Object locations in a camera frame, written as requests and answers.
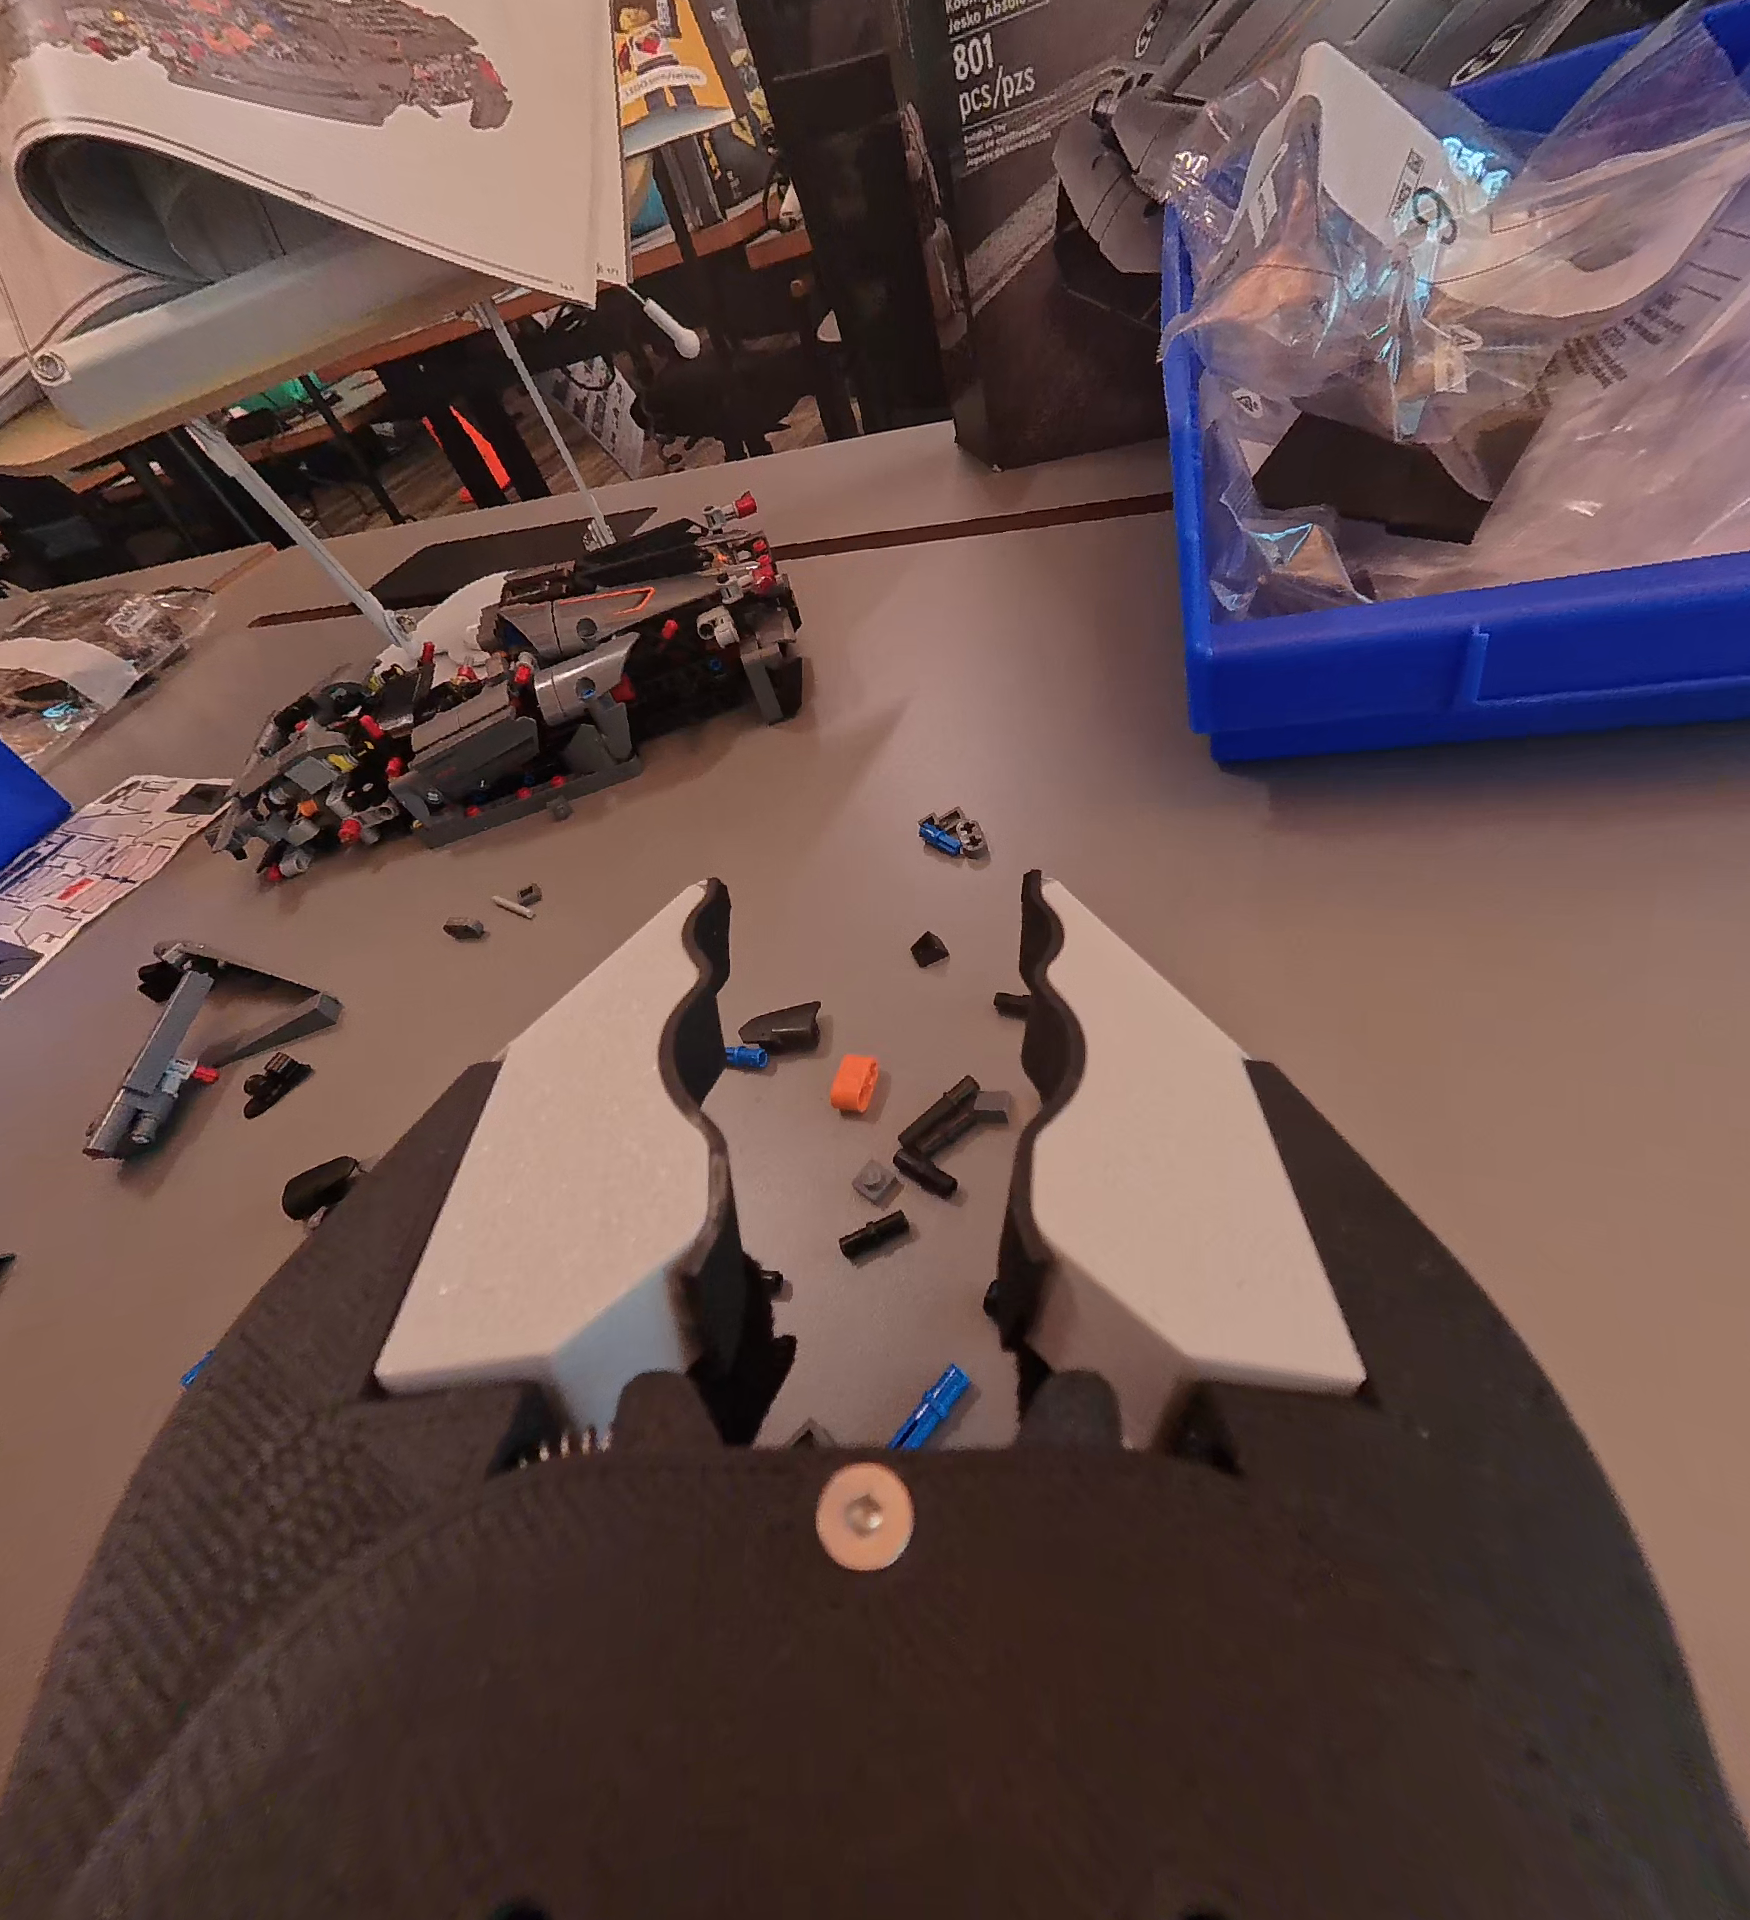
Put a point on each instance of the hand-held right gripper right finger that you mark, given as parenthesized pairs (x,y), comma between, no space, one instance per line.
(1190,1203)

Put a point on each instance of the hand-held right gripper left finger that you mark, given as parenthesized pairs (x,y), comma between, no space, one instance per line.
(578,1203)

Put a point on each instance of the grey beam sub-assembly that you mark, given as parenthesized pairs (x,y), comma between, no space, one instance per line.
(141,1102)

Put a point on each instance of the toy car model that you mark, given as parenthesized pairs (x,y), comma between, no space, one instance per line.
(564,676)

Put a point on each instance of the toy set box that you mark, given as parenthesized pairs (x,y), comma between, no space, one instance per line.
(993,300)

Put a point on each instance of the black rounded piece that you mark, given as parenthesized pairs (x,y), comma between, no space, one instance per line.
(319,1187)

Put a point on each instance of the black angled connector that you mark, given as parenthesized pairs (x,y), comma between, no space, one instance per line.
(932,1121)

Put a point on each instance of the black curved slope piece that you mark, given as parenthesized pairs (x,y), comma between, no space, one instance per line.
(783,1025)

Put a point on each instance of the orange toy piece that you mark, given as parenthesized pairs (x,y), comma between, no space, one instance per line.
(853,1082)

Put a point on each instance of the small grey plate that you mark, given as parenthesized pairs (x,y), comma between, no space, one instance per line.
(879,1180)

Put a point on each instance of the small grey pin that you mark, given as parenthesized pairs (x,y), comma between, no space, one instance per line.
(516,900)

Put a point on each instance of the small black connector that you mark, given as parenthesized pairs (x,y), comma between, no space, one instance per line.
(276,1082)

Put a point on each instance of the long blue axle pin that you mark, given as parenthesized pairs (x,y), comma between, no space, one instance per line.
(932,1406)

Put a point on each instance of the blue pin with dark connector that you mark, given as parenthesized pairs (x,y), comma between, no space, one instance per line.
(949,836)

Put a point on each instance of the plain blue bin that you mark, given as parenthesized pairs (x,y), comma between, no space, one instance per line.
(1417,676)

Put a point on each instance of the sticker sheet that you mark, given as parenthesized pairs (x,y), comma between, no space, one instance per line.
(51,885)

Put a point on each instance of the clear bag with paper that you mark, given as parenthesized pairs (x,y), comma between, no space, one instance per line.
(81,676)

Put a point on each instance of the white book stand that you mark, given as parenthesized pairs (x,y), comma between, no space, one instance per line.
(292,343)

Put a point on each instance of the tan background table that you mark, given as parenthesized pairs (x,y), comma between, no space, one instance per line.
(24,446)

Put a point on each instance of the instruction booklet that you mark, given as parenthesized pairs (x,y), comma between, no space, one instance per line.
(366,149)

